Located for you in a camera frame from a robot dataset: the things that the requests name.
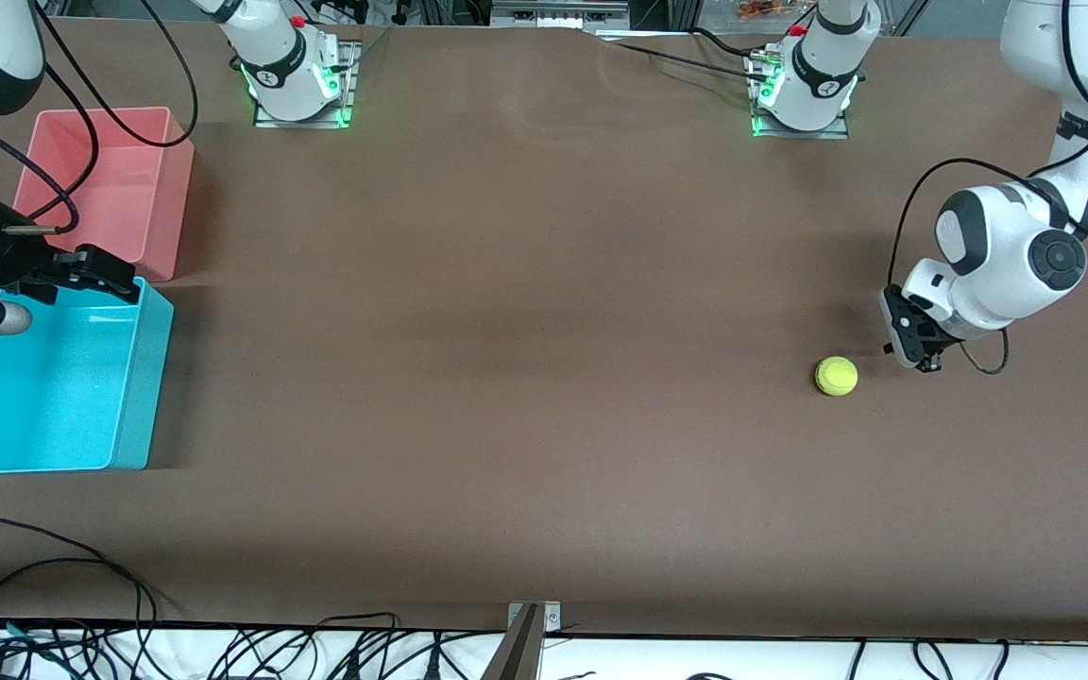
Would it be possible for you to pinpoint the black cable on table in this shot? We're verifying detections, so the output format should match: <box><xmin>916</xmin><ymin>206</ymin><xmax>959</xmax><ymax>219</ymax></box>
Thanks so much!
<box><xmin>612</xmin><ymin>42</ymin><xmax>772</xmax><ymax>84</ymax></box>
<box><xmin>690</xmin><ymin>26</ymin><xmax>760</xmax><ymax>60</ymax></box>

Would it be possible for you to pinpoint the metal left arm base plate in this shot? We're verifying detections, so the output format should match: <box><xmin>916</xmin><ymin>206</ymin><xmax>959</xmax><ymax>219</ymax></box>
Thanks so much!
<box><xmin>747</xmin><ymin>47</ymin><xmax>852</xmax><ymax>141</ymax></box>

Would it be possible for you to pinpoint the grey metal box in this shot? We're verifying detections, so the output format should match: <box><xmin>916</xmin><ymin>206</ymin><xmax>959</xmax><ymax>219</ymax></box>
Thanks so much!
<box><xmin>490</xmin><ymin>0</ymin><xmax>630</xmax><ymax>29</ymax></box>

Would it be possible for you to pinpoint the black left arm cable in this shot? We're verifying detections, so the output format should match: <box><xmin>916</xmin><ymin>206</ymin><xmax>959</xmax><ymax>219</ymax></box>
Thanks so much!
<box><xmin>887</xmin><ymin>0</ymin><xmax>1088</xmax><ymax>376</ymax></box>

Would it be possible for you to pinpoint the pink plastic bin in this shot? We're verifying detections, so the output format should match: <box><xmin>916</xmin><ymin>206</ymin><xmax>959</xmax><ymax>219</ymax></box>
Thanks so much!
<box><xmin>13</xmin><ymin>107</ymin><xmax>196</xmax><ymax>282</ymax></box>

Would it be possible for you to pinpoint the grey metal pole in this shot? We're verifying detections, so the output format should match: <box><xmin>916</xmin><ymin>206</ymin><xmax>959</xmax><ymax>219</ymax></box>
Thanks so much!
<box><xmin>481</xmin><ymin>604</ymin><xmax>545</xmax><ymax>680</ymax></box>

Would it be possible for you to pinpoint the small metal edge bracket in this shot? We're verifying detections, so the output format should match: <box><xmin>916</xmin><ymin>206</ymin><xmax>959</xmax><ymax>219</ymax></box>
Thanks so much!
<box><xmin>507</xmin><ymin>602</ymin><xmax>562</xmax><ymax>636</ymax></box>

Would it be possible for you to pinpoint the blue plastic bin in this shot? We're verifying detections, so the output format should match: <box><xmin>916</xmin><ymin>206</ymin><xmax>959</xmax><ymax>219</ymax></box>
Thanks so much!
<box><xmin>0</xmin><ymin>277</ymin><xmax>175</xmax><ymax>474</ymax></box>

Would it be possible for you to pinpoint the yellow-green tennis ball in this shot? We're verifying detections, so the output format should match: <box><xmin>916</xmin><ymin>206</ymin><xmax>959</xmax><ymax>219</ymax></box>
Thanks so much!
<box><xmin>815</xmin><ymin>356</ymin><xmax>859</xmax><ymax>397</ymax></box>

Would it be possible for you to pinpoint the black right arm loop cable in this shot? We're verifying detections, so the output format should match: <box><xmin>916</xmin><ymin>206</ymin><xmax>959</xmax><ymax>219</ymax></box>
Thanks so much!
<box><xmin>39</xmin><ymin>0</ymin><xmax>198</xmax><ymax>148</ymax></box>

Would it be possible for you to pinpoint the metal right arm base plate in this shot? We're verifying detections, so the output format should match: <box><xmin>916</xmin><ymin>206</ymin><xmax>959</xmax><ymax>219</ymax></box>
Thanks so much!
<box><xmin>253</xmin><ymin>40</ymin><xmax>361</xmax><ymax>129</ymax></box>

